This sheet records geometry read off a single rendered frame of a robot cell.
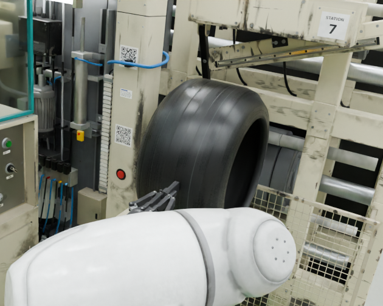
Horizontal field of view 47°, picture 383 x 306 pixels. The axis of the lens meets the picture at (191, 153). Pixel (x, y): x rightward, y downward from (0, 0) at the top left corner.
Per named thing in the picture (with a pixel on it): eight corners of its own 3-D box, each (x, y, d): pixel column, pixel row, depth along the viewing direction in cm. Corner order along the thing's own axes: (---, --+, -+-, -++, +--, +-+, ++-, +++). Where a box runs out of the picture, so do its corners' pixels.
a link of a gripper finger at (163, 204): (146, 210, 117) (151, 212, 117) (168, 191, 126) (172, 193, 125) (146, 222, 119) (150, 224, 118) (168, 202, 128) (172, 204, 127)
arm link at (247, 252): (224, 202, 67) (143, 216, 60) (306, 184, 52) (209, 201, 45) (241, 288, 65) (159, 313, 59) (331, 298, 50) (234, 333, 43)
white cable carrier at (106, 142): (98, 190, 177) (104, 74, 160) (106, 186, 181) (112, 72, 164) (107, 193, 175) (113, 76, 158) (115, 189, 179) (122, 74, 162)
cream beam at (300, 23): (186, 21, 166) (190, -20, 161) (213, 20, 187) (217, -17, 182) (349, 49, 143) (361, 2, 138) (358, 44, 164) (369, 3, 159)
